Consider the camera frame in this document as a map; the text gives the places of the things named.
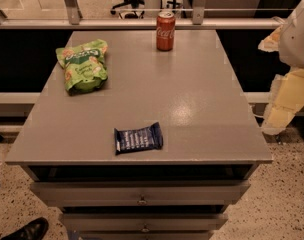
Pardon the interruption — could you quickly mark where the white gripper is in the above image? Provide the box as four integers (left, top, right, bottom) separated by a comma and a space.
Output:
258, 15, 304, 135

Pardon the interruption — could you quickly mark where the red coke can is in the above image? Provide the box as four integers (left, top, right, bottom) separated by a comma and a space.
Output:
156, 11, 175, 51

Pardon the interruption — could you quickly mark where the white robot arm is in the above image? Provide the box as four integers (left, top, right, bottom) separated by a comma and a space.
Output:
258, 0, 304, 135

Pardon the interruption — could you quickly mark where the grey drawer cabinet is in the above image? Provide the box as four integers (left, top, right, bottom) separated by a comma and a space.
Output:
6, 30, 272, 240

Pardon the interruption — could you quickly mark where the dark blue snack bar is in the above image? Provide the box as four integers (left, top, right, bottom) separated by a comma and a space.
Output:
114, 122, 163, 155

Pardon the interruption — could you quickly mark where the black office chair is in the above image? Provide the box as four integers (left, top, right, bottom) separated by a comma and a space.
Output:
110, 0, 146, 16

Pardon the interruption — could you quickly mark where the top grey drawer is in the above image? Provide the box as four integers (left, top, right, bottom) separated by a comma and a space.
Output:
31, 180, 250, 207

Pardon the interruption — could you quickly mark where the grey drawer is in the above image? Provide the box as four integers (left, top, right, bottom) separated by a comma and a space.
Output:
60, 213, 227, 233
31, 180, 250, 207

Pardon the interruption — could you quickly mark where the green chips bag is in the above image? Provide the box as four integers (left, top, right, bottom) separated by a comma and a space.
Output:
56, 39, 108, 95

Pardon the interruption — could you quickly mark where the glass railing with posts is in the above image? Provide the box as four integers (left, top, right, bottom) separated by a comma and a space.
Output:
0, 0, 295, 30

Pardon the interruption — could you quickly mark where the black leather shoe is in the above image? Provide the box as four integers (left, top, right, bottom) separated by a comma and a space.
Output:
0, 217, 49, 240

